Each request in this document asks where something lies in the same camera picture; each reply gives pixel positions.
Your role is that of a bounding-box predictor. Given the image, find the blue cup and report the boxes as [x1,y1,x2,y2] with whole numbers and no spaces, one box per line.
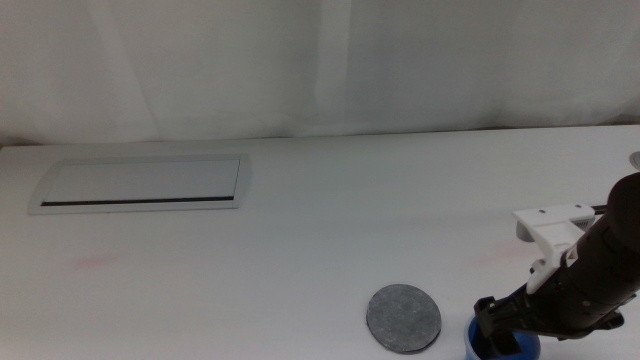
[463,314,542,360]

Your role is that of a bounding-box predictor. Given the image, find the grey round cup mat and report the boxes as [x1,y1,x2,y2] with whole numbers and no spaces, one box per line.
[365,283,443,356]

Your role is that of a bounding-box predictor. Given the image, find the white backdrop curtain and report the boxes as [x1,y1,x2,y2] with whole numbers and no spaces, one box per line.
[0,0,640,147]

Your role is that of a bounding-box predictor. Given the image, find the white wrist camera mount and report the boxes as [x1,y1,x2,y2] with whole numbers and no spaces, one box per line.
[512,203,597,296]

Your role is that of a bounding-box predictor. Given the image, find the grey rectangular cable hatch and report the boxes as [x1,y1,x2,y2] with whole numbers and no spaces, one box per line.
[27,153,254,217]

